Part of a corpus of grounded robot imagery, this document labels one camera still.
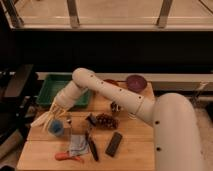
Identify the purple bowl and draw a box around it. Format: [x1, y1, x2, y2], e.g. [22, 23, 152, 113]
[126, 75, 147, 93]

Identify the orange carrot peeler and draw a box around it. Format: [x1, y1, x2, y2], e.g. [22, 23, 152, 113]
[55, 152, 82, 162]

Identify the black handled knife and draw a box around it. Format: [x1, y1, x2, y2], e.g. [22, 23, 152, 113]
[85, 133, 99, 161]

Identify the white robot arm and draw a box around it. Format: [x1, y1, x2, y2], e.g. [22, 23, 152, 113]
[45, 68, 206, 171]

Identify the black rectangular block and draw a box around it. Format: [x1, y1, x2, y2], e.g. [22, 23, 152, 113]
[105, 132, 123, 157]

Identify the yellow banana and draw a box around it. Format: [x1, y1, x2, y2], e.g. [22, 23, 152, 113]
[31, 111, 48, 127]

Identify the green plastic tray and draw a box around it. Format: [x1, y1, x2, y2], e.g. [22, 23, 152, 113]
[36, 74, 91, 108]

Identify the bunch of red grapes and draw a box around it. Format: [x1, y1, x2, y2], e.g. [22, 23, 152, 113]
[95, 113, 118, 130]

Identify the small dark metal cup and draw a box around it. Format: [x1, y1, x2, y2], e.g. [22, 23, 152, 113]
[110, 102, 121, 113]

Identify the blue plastic cup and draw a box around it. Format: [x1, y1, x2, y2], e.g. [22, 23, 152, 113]
[48, 119, 64, 137]

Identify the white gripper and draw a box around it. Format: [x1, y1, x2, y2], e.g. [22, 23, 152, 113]
[43, 81, 87, 131]

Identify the grey blue cloth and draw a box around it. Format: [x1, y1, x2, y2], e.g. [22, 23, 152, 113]
[69, 135, 88, 156]

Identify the black chair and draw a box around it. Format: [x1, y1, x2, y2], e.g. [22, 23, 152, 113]
[0, 64, 38, 145]

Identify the red bowl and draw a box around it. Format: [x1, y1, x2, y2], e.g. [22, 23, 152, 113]
[104, 79, 119, 86]

